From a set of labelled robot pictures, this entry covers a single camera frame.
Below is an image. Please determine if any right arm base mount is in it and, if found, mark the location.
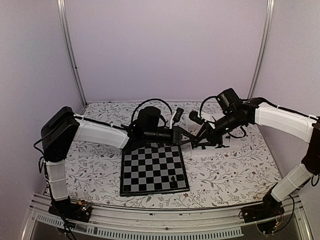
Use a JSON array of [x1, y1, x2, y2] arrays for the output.
[[238, 197, 285, 235]]

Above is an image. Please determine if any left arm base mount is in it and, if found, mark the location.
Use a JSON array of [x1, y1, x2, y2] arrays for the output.
[[48, 193, 92, 223]]

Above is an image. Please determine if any floral patterned table mat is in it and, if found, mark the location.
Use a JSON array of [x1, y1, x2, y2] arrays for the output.
[[49, 101, 286, 210]]

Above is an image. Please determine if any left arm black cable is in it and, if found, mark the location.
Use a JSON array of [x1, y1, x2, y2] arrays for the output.
[[129, 98, 175, 126]]

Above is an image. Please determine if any left aluminium frame post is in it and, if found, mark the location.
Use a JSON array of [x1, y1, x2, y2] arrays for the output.
[[56, 0, 88, 107]]

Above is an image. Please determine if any black white chessboard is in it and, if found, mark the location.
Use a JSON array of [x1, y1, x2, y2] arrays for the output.
[[119, 143, 190, 197]]

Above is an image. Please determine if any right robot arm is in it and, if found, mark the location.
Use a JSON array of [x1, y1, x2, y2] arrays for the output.
[[189, 88, 320, 218]]

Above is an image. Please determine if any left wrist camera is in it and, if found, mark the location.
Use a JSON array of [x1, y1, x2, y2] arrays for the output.
[[168, 107, 184, 129]]

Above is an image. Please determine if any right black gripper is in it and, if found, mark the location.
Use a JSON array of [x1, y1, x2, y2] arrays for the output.
[[195, 110, 245, 146]]

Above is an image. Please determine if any aluminium frame post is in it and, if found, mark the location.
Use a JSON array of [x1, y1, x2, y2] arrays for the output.
[[247, 0, 275, 99], [56, 0, 88, 107]]

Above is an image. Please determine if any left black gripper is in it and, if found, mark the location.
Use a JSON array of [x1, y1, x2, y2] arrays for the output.
[[144, 126, 196, 147]]

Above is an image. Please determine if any white plastic tray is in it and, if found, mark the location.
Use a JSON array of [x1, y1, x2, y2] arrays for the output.
[[183, 116, 243, 158]]

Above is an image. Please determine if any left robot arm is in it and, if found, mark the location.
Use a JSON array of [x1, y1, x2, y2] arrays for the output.
[[33, 106, 196, 217]]

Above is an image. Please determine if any right aluminium frame post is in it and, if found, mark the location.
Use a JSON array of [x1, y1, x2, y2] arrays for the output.
[[247, 0, 275, 99]]

